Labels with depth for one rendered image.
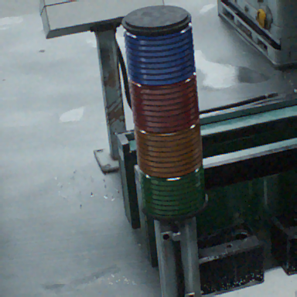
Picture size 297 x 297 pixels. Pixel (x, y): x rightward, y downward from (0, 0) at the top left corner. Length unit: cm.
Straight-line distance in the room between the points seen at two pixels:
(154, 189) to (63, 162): 63
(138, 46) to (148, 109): 6
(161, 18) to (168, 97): 7
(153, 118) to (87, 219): 52
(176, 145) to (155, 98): 5
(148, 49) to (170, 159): 11
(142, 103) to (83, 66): 101
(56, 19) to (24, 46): 63
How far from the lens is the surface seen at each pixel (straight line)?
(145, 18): 82
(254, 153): 119
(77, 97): 170
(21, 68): 187
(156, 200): 87
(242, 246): 114
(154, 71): 81
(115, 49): 139
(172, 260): 92
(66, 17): 135
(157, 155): 85
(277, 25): 172
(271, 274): 119
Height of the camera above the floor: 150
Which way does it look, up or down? 26 degrees down
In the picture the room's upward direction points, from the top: 6 degrees counter-clockwise
